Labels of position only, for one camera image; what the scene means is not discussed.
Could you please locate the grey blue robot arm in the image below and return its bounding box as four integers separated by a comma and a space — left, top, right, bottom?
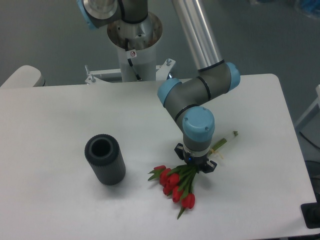
77, 0, 241, 173

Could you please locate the black device at table edge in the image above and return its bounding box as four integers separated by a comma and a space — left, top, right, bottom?
300, 202, 320, 229

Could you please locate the black pedestal cable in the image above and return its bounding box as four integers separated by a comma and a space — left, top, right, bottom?
127, 58, 143, 82

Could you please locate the red tulip bouquet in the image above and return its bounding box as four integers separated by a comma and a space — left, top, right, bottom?
148, 130, 239, 219

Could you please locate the blue plastic bag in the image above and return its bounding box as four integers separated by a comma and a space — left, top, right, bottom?
300, 0, 320, 18

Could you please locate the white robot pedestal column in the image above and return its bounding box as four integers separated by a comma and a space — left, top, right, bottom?
107, 12, 163, 80

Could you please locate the dark grey ribbed vase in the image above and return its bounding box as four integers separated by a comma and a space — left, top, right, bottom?
84, 134, 126, 186

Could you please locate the white frame at right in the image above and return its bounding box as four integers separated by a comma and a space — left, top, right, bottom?
293, 85, 320, 132

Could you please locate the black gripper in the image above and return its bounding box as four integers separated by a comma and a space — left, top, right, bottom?
174, 143, 217, 174

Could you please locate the white pedestal base frame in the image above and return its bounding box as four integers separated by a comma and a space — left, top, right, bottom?
84, 58, 176, 85

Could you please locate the white chair armrest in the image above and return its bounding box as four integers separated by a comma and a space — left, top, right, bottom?
0, 65, 46, 90

